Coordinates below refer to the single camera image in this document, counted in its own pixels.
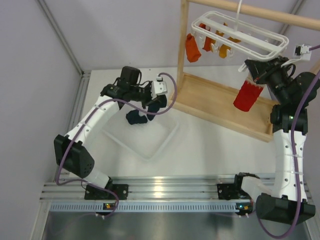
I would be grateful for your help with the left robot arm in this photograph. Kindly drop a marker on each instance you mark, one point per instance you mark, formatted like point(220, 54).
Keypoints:
point(72, 149)

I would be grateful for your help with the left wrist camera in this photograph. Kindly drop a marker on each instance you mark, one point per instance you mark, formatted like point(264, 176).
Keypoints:
point(158, 87)

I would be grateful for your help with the aluminium corner frame post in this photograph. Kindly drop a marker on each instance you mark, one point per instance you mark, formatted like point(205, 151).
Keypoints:
point(59, 34)

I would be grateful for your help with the orange sock near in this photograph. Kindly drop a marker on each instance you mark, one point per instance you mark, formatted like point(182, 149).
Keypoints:
point(207, 42)

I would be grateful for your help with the navy blue sock pair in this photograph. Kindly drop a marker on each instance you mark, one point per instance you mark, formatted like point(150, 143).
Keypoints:
point(158, 103)

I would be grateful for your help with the grey slotted cable duct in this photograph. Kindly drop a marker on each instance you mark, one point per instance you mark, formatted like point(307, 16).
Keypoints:
point(152, 207)

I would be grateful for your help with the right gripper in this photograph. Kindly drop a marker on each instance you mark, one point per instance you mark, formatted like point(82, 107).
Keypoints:
point(257, 68)

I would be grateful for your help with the aluminium rail beam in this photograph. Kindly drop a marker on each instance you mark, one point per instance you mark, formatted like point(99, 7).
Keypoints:
point(145, 189)

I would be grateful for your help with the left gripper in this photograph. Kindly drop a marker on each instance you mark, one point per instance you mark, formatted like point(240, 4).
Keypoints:
point(148, 86)

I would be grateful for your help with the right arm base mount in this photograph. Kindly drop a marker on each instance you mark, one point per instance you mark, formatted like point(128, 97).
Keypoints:
point(233, 191)

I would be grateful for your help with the yellow sock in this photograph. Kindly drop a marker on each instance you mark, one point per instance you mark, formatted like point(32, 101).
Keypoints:
point(224, 50)
point(233, 41)

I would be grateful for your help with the orange sock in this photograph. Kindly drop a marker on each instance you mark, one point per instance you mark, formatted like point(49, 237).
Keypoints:
point(207, 42)
point(192, 51)

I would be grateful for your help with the orange sock far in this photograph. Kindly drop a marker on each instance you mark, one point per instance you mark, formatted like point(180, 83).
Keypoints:
point(192, 51)

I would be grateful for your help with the clear plastic bin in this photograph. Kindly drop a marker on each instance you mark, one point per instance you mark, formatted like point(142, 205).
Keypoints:
point(145, 140)

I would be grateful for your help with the red and beige sock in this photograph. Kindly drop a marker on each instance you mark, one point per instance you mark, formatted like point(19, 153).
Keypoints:
point(248, 94)

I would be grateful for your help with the white plastic clip hanger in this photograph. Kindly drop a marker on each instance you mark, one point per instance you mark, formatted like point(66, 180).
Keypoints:
point(256, 43)

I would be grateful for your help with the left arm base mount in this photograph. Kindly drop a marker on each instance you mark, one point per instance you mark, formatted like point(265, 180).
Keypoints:
point(93, 193)

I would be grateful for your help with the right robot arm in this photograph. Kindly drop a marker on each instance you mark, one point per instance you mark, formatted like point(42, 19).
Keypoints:
point(286, 202)

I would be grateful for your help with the wooden drying rack frame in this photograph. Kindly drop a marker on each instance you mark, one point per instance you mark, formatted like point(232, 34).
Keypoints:
point(213, 101)

